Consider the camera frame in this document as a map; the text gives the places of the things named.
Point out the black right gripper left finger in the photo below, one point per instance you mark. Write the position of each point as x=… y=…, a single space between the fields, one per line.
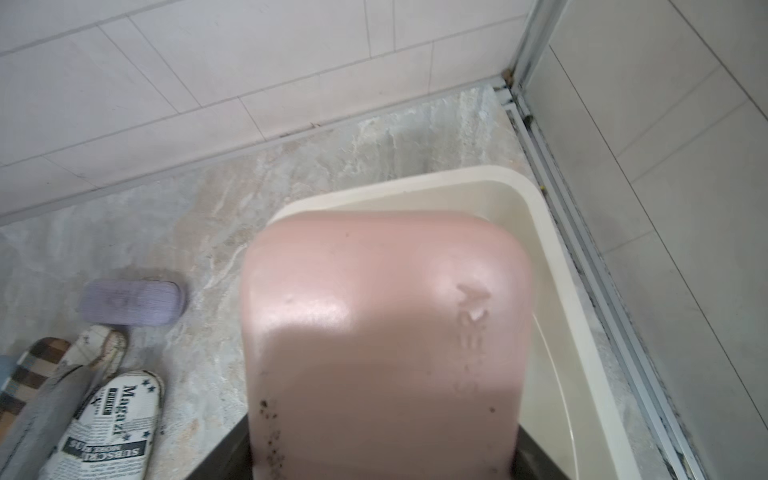
x=231 y=459

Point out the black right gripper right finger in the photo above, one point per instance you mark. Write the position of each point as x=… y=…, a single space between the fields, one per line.
x=531 y=462

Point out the cream plastic storage box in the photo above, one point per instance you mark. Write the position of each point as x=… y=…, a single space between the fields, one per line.
x=567 y=404

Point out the pink case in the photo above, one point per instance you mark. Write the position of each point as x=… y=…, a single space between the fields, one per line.
x=385 y=345

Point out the magazine print glasses case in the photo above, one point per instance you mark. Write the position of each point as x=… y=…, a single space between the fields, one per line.
x=113 y=433

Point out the map print glasses case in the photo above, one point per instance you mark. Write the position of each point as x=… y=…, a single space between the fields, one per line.
x=99 y=349

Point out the plaid glasses case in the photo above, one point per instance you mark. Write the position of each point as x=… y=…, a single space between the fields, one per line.
x=27 y=375

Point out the light blue glasses case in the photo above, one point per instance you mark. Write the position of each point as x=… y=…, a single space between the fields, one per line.
x=7 y=366

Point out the light grey slit case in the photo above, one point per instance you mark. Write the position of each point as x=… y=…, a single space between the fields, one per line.
x=43 y=421

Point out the purple case near wall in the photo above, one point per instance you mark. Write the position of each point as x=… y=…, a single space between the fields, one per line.
x=132 y=302

